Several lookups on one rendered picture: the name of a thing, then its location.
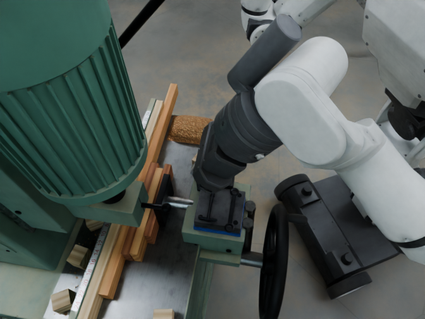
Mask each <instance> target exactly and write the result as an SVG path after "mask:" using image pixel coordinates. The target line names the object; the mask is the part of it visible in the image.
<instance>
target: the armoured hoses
mask: <svg viewBox="0 0 425 319"><path fill-rule="evenodd" d="M244 208H245V211H247V212H248V216H247V218H244V219H243V221H242V226H243V228H244V229H245V230H246V232H245V242H244V245H243V249H242V250H246V251H251V245H252V234H253V229H254V216H255V211H256V205H255V202H253V201H247V202H246V203H245V206H244Z"/></svg>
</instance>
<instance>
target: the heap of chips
mask: <svg viewBox="0 0 425 319"><path fill-rule="evenodd" d="M211 121H213V120H212V119H210V118H205V117H201V116H191V115H180V116H174V117H173V121H172V123H171V127H170V130H169V133H168V137H167V141H177V142H185V143H190V144H199V145H200V140H201V137H202V132H203V129H204V127H205V126H206V125H207V124H208V123H209V122H211Z"/></svg>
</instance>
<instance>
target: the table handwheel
mask: <svg viewBox="0 0 425 319"><path fill-rule="evenodd" d="M275 234H276V243H275ZM288 250H289V223H288V213H287V210H286V208H285V207H284V206H283V205H282V204H276V205H274V206H273V208H272V210H271V212H270V215H269V219H268V224H267V227H266V234H265V238H264V246H263V251H262V253H257V252H253V251H246V250H242V255H241V260H240V264H241V265H245V266H252V267H256V268H260V269H261V272H260V281H259V318H260V319H278V316H279V314H280V309H281V305H282V301H283V295H284V291H285V283H286V273H287V267H288Z"/></svg>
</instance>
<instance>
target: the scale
mask: <svg viewBox="0 0 425 319"><path fill-rule="evenodd" d="M150 113H151V111H146V112H145V115H144V118H143V120H142V125H143V128H144V129H145V126H146V124H147V121H148V119H149V115H150ZM109 224H110V223H108V222H104V223H103V226H102V229H101V232H100V234H99V236H98V239H97V242H96V244H95V247H94V250H93V252H92V255H91V257H90V260H89V264H88V265H87V268H86V271H85V273H84V276H83V279H82V282H81V284H80V287H79V289H78V292H77V295H76V297H75V300H74V302H73V305H72V307H71V310H73V311H78V309H79V306H80V303H81V301H82V298H83V295H84V292H85V290H86V287H87V284H88V282H89V278H90V276H91V273H92V271H93V268H94V265H95V262H96V259H97V257H98V254H99V251H100V249H101V246H102V243H103V241H104V238H105V235H106V232H107V230H108V227H109Z"/></svg>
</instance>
